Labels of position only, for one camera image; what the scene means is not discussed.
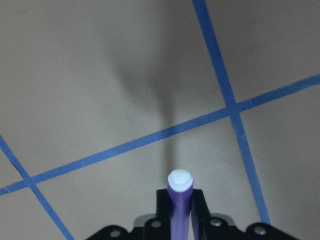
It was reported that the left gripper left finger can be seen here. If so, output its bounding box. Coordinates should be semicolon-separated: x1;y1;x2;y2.
143;189;171;240

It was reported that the purple marker pen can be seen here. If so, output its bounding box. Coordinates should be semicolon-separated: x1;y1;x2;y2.
167;169;194;240

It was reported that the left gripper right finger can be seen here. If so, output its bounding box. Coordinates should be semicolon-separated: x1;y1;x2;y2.
191;189;211;240

